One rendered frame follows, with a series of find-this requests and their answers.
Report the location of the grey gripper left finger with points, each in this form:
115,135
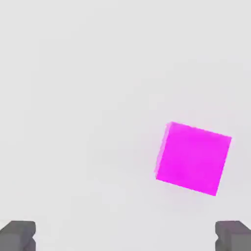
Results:
15,235

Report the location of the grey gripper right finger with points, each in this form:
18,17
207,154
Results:
235,235

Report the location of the small magenta cube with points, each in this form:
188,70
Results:
193,158

